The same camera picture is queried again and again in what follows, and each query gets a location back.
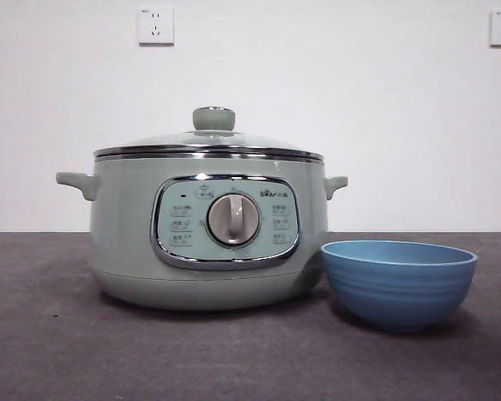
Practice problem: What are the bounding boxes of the glass lid with green knob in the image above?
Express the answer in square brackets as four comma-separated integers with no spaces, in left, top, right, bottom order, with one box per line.
[94,106,325,163]

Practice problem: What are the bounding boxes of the blue ribbed bowl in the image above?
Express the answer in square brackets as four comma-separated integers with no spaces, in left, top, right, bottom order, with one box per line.
[320,240,478,334]

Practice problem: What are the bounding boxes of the pale green electric steamer pot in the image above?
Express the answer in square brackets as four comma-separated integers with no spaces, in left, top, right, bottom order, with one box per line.
[55,153,349,311]

